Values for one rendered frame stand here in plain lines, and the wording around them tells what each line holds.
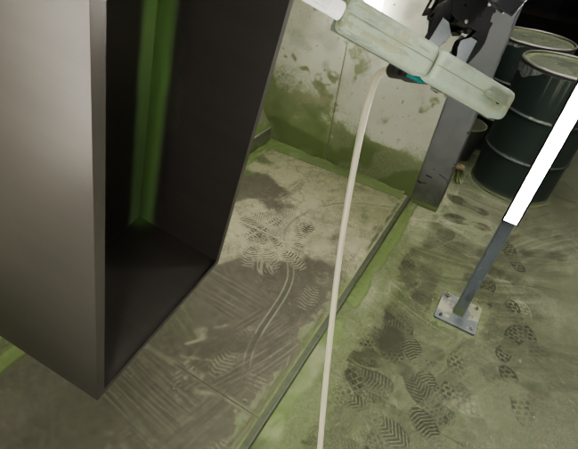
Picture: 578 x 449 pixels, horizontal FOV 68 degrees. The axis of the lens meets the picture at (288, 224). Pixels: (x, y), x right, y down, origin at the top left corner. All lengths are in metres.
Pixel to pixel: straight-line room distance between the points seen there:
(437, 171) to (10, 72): 2.46
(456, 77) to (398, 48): 0.10
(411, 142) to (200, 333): 1.70
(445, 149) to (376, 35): 2.13
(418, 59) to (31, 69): 0.52
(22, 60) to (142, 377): 1.37
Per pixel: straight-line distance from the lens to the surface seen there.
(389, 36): 0.66
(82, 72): 0.59
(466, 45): 0.77
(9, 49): 0.67
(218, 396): 1.75
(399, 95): 2.72
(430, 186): 2.87
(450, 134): 2.72
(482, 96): 0.74
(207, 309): 1.99
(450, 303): 2.34
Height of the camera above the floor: 1.57
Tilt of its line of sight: 39 degrees down
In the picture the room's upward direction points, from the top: 8 degrees clockwise
